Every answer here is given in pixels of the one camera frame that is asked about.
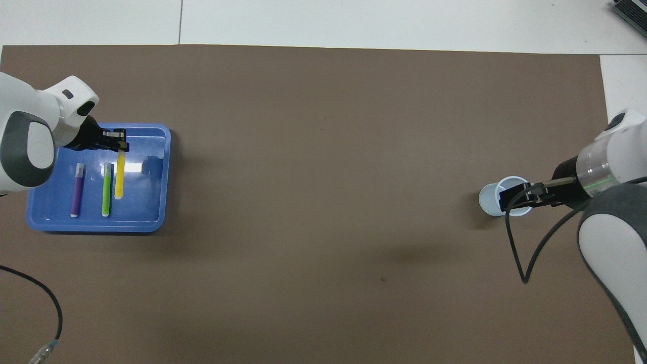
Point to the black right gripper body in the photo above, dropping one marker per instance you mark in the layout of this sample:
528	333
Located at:
566	194

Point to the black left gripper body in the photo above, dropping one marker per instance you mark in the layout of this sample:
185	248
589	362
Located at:
88	136

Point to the yellow highlighter pen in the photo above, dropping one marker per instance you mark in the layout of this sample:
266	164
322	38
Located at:
119	177

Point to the green highlighter pen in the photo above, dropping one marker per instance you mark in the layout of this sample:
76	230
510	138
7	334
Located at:
106	192

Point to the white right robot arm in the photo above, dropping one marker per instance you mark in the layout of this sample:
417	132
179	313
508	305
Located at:
621	151

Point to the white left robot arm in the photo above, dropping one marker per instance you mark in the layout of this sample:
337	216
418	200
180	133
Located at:
30	116

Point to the translucent plastic cup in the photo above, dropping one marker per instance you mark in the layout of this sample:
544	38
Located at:
488	199

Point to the purple highlighter pen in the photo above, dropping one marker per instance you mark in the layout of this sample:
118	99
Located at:
77	194

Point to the blue plastic tray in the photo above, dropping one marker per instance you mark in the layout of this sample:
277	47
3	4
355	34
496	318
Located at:
149	212

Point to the brown table mat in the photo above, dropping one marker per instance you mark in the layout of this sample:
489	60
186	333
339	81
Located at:
323	151

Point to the grey ribbed device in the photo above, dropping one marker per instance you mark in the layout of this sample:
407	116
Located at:
634	10

